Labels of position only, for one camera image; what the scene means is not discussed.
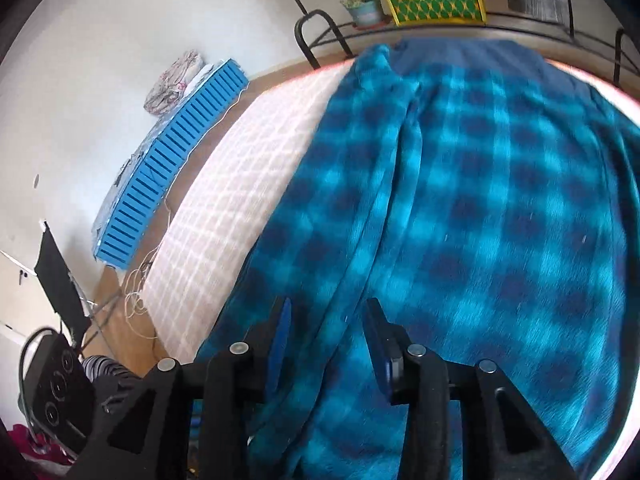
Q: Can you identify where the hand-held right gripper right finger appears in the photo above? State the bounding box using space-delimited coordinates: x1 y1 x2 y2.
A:
362 297 581 480

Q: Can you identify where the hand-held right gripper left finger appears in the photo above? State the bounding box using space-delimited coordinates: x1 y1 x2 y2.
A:
65 297 293 480

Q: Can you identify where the striped grey clothing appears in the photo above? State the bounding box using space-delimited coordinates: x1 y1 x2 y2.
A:
80 354 146 411

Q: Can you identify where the black fabric stand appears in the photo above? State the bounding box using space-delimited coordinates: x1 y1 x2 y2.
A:
35 220 121 351

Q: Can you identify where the white pink checked blanket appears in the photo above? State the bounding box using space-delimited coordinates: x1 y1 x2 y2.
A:
142 57 640 480

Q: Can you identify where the blue slatted bed base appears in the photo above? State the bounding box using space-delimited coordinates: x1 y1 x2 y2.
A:
92 58 250 271

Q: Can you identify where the rolled floral quilt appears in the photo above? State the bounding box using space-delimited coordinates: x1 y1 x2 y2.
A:
144 50 206 113

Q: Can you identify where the small potted plant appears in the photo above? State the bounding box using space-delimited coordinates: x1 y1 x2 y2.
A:
341 0 391 30

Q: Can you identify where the white cable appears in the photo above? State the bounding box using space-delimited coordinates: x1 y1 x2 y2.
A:
122 195 173 341

